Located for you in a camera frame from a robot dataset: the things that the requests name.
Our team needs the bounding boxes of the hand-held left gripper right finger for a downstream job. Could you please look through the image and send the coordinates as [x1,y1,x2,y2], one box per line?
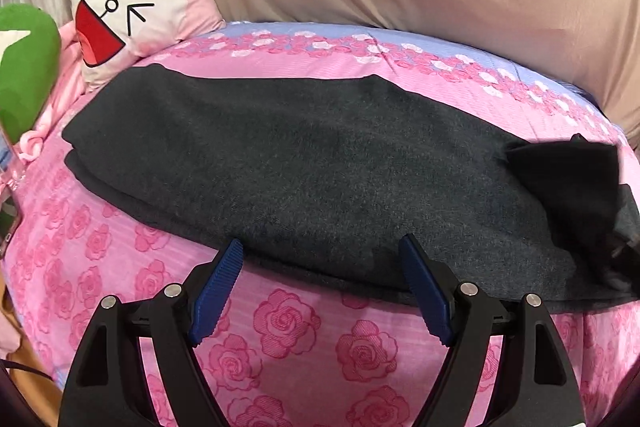
[398,234,586,427]

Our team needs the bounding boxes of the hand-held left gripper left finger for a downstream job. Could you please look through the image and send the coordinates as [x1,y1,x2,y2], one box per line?
[57,238,246,427]

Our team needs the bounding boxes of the dark grey pants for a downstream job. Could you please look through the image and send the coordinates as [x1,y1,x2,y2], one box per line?
[61,63,640,315]

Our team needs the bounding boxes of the pink rose print bedsheet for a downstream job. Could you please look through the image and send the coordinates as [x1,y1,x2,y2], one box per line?
[0,21,640,427]

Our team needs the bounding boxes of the pink crumpled blanket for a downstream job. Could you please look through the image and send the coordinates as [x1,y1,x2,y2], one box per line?
[19,19,93,164]

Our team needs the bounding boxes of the green plush toy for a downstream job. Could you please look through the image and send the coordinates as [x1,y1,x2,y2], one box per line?
[0,3,62,142]

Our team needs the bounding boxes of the black cable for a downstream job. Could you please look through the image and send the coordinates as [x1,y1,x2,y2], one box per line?
[0,357,57,383]

